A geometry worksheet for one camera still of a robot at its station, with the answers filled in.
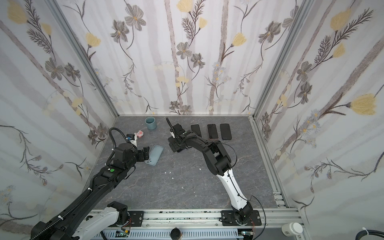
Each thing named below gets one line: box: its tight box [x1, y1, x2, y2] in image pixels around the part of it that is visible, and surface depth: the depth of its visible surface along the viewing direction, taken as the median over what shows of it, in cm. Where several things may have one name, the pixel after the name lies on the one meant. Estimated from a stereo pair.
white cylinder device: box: [281, 222, 303, 237], surface depth 66 cm
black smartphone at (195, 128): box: [190, 124, 202, 138], surface depth 115 cm
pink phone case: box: [206, 123, 219, 140], surface depth 113 cm
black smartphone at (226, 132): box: [220, 123, 232, 140], surface depth 113 cm
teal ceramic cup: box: [144, 116, 157, 130], surface depth 113 cm
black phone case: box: [220, 123, 232, 140], surface depth 113 cm
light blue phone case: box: [190, 124, 203, 138], surface depth 114 cm
